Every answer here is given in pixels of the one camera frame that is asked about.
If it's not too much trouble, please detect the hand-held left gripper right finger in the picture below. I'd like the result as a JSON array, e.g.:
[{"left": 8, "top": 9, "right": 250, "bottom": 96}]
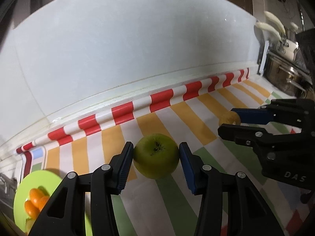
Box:
[{"left": 179, "top": 142, "right": 287, "bottom": 236}]

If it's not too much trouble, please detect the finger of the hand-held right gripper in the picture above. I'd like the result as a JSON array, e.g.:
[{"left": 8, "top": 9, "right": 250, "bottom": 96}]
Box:
[
  {"left": 218, "top": 124, "right": 280, "bottom": 168},
  {"left": 231, "top": 99, "right": 309, "bottom": 129}
]

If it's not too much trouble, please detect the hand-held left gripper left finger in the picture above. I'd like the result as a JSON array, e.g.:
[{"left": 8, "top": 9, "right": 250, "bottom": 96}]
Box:
[{"left": 26, "top": 141, "right": 134, "bottom": 236}]

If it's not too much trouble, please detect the small brown round fruit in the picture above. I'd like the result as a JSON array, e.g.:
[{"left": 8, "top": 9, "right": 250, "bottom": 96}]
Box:
[{"left": 219, "top": 111, "right": 241, "bottom": 126}]

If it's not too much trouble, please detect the green apple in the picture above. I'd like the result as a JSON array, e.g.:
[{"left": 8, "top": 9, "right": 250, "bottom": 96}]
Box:
[{"left": 133, "top": 133, "right": 180, "bottom": 179}]

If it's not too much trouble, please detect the lime green plate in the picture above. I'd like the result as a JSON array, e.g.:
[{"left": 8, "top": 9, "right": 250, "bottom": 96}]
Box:
[{"left": 13, "top": 170, "right": 93, "bottom": 236}]

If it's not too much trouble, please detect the large orange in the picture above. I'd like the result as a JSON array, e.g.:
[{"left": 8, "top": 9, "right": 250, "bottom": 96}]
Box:
[{"left": 37, "top": 195, "right": 50, "bottom": 210}]

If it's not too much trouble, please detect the stainless steel pot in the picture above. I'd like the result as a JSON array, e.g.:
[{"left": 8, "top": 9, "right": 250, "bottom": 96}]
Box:
[{"left": 264, "top": 52, "right": 313, "bottom": 99}]

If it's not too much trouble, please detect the striped colourful tablecloth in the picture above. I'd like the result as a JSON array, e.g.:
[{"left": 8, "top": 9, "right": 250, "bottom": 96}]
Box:
[{"left": 16, "top": 68, "right": 315, "bottom": 236}]

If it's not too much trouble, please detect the small orange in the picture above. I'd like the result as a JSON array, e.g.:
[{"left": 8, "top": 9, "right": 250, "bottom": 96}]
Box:
[{"left": 25, "top": 200, "right": 40, "bottom": 218}]

